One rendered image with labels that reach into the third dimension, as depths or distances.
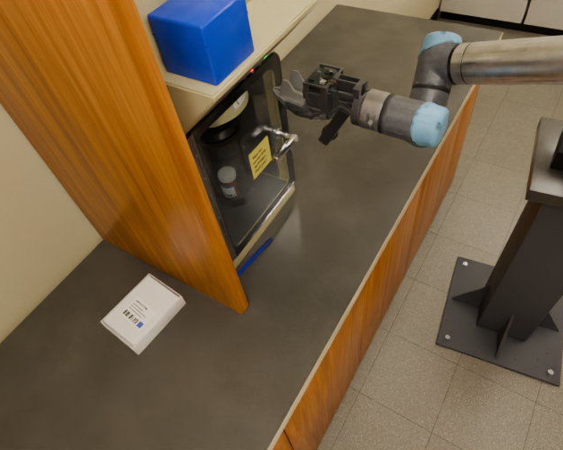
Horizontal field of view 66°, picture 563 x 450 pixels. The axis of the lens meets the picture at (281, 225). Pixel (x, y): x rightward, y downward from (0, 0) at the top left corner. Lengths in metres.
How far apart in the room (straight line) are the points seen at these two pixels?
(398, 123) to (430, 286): 1.45
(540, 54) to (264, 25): 0.44
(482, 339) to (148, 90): 1.79
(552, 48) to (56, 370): 1.17
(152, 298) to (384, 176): 0.72
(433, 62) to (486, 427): 1.46
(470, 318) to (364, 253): 1.09
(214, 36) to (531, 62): 0.51
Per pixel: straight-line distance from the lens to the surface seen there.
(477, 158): 2.79
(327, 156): 1.35
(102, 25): 0.58
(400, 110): 0.83
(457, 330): 2.09
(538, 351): 2.15
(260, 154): 1.00
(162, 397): 1.03
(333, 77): 0.88
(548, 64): 0.84
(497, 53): 0.88
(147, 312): 1.09
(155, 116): 0.61
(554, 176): 1.40
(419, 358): 2.02
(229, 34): 0.66
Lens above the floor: 1.87
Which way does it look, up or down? 52 degrees down
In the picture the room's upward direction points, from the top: 11 degrees counter-clockwise
